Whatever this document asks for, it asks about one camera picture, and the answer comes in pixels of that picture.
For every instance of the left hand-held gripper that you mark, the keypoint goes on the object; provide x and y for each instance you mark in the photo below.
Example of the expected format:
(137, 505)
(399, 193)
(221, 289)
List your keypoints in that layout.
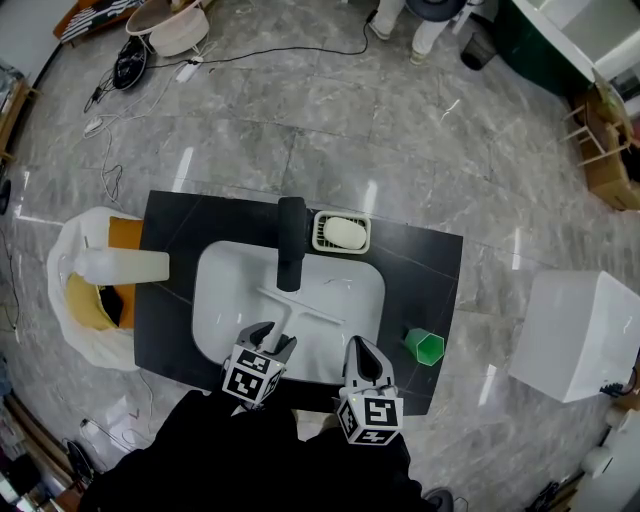
(247, 381)

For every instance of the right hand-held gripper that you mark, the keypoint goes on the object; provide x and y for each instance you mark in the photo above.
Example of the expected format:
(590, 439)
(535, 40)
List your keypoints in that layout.
(370, 415)

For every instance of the white squeegee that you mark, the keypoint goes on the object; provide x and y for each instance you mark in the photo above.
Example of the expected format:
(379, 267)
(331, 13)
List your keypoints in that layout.
(300, 311)

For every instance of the green hexagonal cup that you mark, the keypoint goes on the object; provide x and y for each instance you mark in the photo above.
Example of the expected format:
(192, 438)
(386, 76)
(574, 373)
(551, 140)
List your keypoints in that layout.
(425, 346)

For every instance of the white sink basin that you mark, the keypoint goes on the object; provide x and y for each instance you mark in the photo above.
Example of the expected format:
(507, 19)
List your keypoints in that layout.
(230, 295)

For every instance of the black faucet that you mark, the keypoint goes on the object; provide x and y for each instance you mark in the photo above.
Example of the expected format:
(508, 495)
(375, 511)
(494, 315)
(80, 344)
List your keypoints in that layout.
(291, 240)

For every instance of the black vanity counter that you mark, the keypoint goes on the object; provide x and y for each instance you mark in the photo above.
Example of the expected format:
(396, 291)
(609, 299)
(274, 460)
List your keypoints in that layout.
(420, 270)

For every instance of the cream soap dish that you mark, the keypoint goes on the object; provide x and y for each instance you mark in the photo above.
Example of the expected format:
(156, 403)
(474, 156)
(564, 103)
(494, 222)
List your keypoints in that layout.
(318, 235)

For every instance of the person's black clothing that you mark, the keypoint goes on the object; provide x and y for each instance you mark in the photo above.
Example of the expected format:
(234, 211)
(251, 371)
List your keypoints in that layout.
(240, 460)

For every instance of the white soap bar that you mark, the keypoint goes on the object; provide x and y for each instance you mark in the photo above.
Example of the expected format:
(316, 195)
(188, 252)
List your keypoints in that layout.
(344, 233)

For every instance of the translucent white bottle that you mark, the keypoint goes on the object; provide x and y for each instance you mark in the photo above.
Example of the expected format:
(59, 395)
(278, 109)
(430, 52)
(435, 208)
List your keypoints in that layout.
(125, 266)

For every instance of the trash bin with white bag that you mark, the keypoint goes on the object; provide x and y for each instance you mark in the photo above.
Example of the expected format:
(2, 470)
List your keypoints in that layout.
(70, 320)

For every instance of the white box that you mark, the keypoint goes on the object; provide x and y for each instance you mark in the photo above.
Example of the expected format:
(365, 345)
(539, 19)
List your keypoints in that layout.
(575, 335)

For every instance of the white power strip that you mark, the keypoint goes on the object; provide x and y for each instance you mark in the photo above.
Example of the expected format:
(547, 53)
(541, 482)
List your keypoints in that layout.
(186, 72)

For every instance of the wooden rack with cardboard box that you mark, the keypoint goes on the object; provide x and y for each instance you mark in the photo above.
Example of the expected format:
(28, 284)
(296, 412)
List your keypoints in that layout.
(605, 145)

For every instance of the round cream basin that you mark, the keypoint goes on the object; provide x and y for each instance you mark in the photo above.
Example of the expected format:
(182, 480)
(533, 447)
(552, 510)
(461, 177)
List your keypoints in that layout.
(177, 27)

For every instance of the black mesh wastebasket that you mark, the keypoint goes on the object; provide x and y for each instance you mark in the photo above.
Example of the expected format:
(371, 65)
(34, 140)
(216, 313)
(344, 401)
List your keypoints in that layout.
(477, 50)

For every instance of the green and white cabinet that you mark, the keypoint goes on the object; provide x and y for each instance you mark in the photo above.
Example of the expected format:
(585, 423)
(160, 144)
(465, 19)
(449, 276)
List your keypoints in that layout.
(545, 45)

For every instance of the striped black white bench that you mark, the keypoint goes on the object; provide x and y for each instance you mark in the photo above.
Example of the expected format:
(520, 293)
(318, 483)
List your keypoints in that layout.
(95, 17)

